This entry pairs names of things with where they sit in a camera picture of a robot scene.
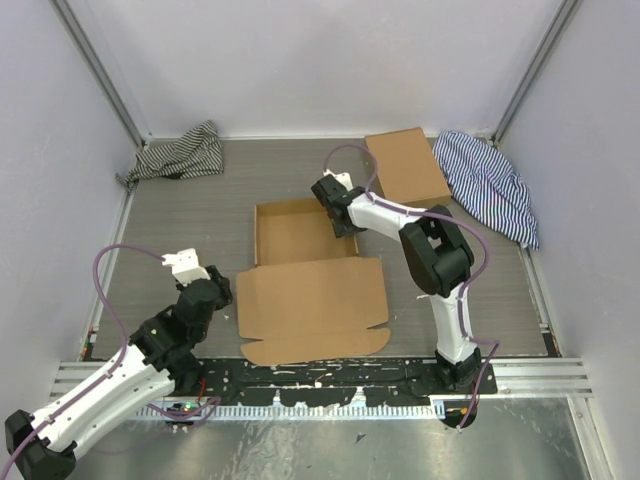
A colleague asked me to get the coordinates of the brown cardboard box sheet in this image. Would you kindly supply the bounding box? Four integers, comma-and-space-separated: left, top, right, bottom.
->
236, 198, 391, 366

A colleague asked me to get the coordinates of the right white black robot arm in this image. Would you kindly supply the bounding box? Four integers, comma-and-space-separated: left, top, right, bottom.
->
311, 170, 481, 395

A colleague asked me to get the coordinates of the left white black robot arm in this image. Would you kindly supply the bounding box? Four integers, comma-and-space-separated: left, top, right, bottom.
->
1, 248, 233, 479

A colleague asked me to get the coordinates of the folded brown cardboard box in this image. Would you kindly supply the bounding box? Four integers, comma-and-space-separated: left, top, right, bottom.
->
365, 127, 451, 208

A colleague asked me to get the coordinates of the grey striped cloth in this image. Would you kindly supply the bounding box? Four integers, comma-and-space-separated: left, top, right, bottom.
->
115, 120, 224, 192

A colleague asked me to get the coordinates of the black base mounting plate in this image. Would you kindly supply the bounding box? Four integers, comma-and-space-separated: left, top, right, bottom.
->
171, 357, 475, 408

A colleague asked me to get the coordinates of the blue white striped cloth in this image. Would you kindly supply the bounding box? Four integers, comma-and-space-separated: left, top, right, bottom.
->
433, 131, 539, 249

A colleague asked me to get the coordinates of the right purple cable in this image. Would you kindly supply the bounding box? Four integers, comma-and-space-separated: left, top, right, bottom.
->
322, 143, 501, 431

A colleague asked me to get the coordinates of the purple cable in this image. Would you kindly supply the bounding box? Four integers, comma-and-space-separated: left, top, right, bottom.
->
322, 143, 501, 431
4, 243, 221, 466

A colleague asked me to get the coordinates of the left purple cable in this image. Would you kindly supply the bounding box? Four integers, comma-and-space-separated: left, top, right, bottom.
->
4, 243, 221, 466

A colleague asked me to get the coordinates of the white slotted cable duct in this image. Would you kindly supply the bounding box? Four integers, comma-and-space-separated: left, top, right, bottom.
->
134, 402, 447, 420

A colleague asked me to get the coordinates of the left aluminium frame post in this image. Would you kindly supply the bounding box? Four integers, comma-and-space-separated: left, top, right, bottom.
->
50, 0, 149, 149

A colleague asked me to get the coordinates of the aluminium frame post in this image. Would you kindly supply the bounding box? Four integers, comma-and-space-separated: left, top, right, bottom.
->
50, 0, 149, 149
490, 0, 582, 146

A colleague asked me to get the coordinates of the aluminium front rail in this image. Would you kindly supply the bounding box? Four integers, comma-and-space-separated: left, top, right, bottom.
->
49, 357, 593, 400

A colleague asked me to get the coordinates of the right aluminium frame post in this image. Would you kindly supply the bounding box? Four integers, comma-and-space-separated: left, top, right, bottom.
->
490, 0, 582, 146

